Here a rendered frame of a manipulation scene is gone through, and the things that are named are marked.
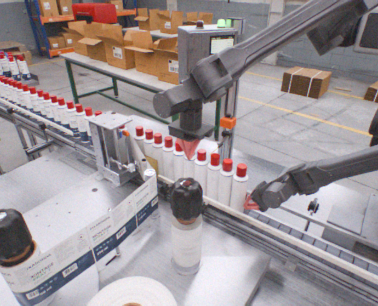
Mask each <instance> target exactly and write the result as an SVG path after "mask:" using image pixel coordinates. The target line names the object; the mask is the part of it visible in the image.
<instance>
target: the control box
mask: <svg viewBox="0 0 378 306"><path fill-rule="evenodd" d="M217 26H218V25H204V29H196V28H195V27H196V26H195V25H192V26H179V27H178V84H180V82H181V81H182V80H186V79H188V77H187V75H186V74H187V73H188V71H190V70H191V68H193V67H194V66H195V65H196V63H198V62H199V61H200V60H202V59H204V58H209V57H210V56H211V55H209V46H210V36H214V35H235V41H234V45H236V44H237V32H238V30H237V29H236V28H234V27H227V26H226V24H225V26H226V27H225V28H217Z"/></svg>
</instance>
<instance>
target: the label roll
mask: <svg viewBox="0 0 378 306"><path fill-rule="evenodd" d="M87 306H177V303H176V301H175V299H174V297H173V295H172V293H171V292H170V291H169V290H168V289H167V288H166V287H165V286H164V285H163V284H161V283H159V282H158V281H156V280H154V279H151V278H148V277H141V276H133V277H126V278H123V279H120V280H117V281H115V282H112V283H111V284H109V285H107V286H106V287H104V288H103V289H102V290H100V291H99V292H98V293H97V294H96V295H95V296H94V297H93V298H92V299H91V300H90V302H89V303H88V304H87Z"/></svg>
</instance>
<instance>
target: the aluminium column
mask: <svg viewBox="0 0 378 306"><path fill-rule="evenodd" d="M245 23H246V18H241V17H230V18H227V20H226V26H227V27H234V28H236V29H237V30H238V32H237V37H238V35H241V34H244V33H245ZM239 84H240V79H239V80H237V81H234V82H233V87H231V88H229V92H228V110H227V114H231V115H233V117H235V118H236V114H237V102H238V90H239ZM226 97H227V94H226V95H224V96H223V97H222V98H221V111H220V118H222V117H224V115H225V113H226ZM221 132H223V127H221V126H220V128H219V138H218V141H220V140H221V139H223V137H222V136H221ZM231 132H233V134H232V137H231V144H230V151H229V158H230V159H232V151H233V144H234V132H235V126H234V127H233V128H232V131H231ZM227 148H228V139H227V140H226V141H225V145H224V159H226V156H227ZM221 150H222V146H221V147H220V148H218V154H220V164H221Z"/></svg>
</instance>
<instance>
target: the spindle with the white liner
mask: <svg viewBox="0 0 378 306"><path fill-rule="evenodd" d="M202 203H203V189H202V187H201V185H200V183H199V182H198V181H196V180H194V179H193V178H191V177H188V178H184V177H182V178H179V179H178V180H177V181H176V182H174V183H173V185H172V186H171V189H170V208H171V210H172V215H171V218H170V220H171V232H172V266H173V268H174V269H175V271H177V272H178V273H180V274H185V275H189V274H194V273H195V272H197V271H198V270H199V269H200V267H201V234H202V220H203V218H202V215H201V209H202Z"/></svg>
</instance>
